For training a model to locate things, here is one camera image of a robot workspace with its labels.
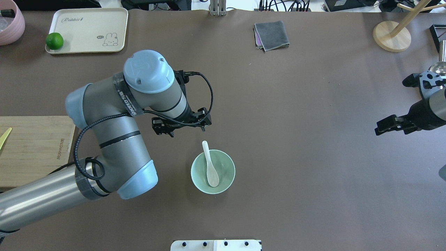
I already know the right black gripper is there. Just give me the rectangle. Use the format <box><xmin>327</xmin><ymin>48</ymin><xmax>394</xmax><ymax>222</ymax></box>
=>
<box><xmin>375</xmin><ymin>70</ymin><xmax>445</xmax><ymax>136</ymax></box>

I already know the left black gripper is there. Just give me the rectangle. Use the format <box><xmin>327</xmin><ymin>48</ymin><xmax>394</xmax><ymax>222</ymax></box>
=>
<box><xmin>152</xmin><ymin>70</ymin><xmax>212</xmax><ymax>138</ymax></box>

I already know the green ceramic bowl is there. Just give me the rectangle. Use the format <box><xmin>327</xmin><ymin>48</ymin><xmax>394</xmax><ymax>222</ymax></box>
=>
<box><xmin>191</xmin><ymin>150</ymin><xmax>236</xmax><ymax>195</ymax></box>

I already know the white ceramic spoon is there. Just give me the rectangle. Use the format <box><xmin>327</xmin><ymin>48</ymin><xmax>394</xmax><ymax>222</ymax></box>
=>
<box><xmin>202</xmin><ymin>141</ymin><xmax>220</xmax><ymax>188</ymax></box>

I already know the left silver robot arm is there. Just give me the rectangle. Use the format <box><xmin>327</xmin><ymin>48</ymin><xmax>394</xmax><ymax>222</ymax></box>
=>
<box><xmin>0</xmin><ymin>50</ymin><xmax>212</xmax><ymax>240</ymax></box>

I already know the pink bowl of ice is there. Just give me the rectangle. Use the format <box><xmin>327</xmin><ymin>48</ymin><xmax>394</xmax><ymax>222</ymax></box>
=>
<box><xmin>0</xmin><ymin>0</ymin><xmax>25</xmax><ymax>46</ymax></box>

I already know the metal scoop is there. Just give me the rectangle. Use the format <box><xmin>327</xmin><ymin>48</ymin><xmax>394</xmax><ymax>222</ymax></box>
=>
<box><xmin>429</xmin><ymin>40</ymin><xmax>446</xmax><ymax>76</ymax></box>

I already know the wooden mug tree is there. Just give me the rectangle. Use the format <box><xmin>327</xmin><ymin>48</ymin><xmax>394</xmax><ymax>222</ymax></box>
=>
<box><xmin>372</xmin><ymin>0</ymin><xmax>446</xmax><ymax>53</ymax></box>

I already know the grey folded cloth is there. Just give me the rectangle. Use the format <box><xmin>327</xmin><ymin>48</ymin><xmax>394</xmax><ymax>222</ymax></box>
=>
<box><xmin>253</xmin><ymin>21</ymin><xmax>290</xmax><ymax>52</ymax></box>

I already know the cream rabbit tray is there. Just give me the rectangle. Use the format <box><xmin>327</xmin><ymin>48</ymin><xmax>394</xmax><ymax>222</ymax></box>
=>
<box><xmin>45</xmin><ymin>7</ymin><xmax>129</xmax><ymax>54</ymax></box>

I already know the bamboo cutting board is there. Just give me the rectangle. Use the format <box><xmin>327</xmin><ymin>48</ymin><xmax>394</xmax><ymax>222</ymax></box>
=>
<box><xmin>0</xmin><ymin>116</ymin><xmax>77</xmax><ymax>191</ymax></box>

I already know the green lime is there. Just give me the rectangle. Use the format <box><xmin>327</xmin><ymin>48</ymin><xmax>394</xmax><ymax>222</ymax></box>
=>
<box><xmin>46</xmin><ymin>33</ymin><xmax>64</xmax><ymax>50</ymax></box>

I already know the yellow plastic knife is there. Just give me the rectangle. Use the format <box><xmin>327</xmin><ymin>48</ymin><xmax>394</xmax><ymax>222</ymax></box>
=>
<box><xmin>0</xmin><ymin>127</ymin><xmax>12</xmax><ymax>150</ymax></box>

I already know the aluminium frame post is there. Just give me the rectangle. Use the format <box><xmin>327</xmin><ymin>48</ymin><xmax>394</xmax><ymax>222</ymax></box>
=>
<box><xmin>209</xmin><ymin>0</ymin><xmax>227</xmax><ymax>16</ymax></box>

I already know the white pedestal column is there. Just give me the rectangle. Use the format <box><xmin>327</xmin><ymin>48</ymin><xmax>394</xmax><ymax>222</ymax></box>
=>
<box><xmin>170</xmin><ymin>239</ymin><xmax>263</xmax><ymax>251</ymax></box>

